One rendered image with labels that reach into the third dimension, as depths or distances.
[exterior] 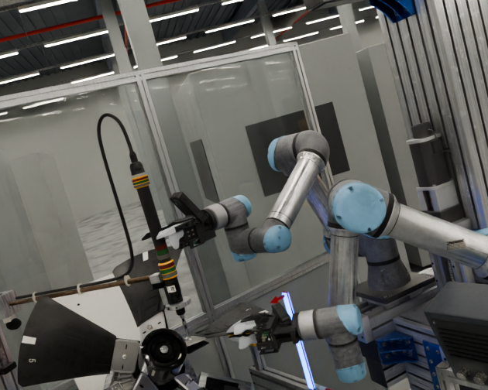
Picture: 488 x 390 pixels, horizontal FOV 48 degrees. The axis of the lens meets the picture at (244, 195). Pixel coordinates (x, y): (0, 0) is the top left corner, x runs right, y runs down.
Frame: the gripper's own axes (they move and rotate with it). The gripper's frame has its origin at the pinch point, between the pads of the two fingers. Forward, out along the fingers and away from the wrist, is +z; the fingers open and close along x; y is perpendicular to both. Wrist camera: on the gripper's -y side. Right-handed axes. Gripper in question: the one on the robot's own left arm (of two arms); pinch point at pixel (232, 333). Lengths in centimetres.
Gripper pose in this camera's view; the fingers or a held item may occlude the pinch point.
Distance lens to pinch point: 154.2
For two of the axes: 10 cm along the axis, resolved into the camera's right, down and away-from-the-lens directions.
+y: -2.7, 3.0, -9.2
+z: -9.1, 2.2, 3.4
